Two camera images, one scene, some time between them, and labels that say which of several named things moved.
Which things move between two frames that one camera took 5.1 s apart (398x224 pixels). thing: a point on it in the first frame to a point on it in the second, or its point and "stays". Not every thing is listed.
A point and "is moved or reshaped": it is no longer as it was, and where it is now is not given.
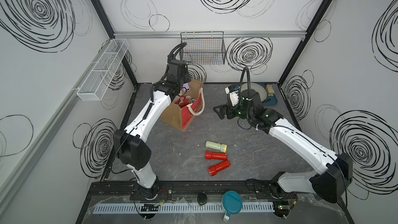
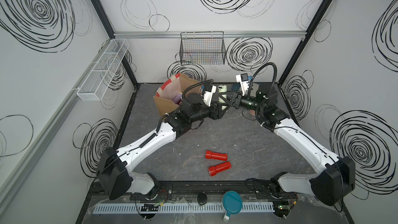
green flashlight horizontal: [216, 146] to [222, 88]
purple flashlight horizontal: [186, 85] to [177, 97]
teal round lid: [232, 204] stays
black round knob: [202, 198] stays
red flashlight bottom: [213, 170] stays
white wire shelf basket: [95, 85] stays
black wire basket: [203, 47] stays
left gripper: [187, 79] to [217, 114]
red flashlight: [212, 155] stays
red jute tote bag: [190, 102] is moved or reshaped
